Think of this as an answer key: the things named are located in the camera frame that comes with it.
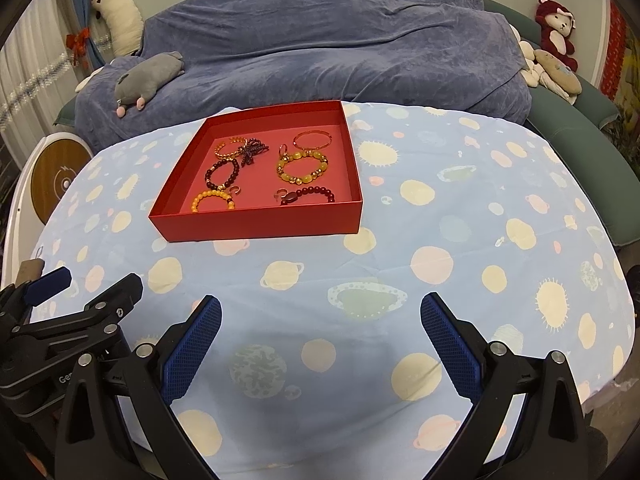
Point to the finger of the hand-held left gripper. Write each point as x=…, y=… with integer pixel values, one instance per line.
x=120, y=295
x=47, y=282

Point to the red plush bear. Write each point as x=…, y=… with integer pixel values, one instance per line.
x=555, y=35

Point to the white lace curtain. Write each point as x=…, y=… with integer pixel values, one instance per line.
x=30, y=90

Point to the thin orange bangle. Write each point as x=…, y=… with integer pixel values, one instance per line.
x=311, y=132

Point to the blue velvet blanket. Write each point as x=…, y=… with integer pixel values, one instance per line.
x=325, y=35

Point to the round white and wood disc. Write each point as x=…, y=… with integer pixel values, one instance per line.
x=55, y=170

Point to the red cardboard box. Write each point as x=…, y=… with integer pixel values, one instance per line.
x=260, y=220

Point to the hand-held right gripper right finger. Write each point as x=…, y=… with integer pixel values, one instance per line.
x=450, y=345

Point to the red hanging decoration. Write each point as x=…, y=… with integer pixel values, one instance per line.
x=612, y=55

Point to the light blue planet print tablecloth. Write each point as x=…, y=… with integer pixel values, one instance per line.
x=425, y=210

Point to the gold hoop earring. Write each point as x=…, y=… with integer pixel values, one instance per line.
x=239, y=191

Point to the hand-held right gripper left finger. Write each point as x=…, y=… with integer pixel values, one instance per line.
x=192, y=345

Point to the beige plush toy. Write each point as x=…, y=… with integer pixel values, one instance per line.
x=555, y=70

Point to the grey plush mole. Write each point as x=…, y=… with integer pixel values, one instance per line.
x=145, y=75

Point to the artificial flowers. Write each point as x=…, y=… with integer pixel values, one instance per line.
x=627, y=135

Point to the white plush cow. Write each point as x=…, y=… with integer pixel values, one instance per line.
x=125, y=20

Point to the red ribbon bow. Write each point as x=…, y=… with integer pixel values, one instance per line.
x=79, y=42

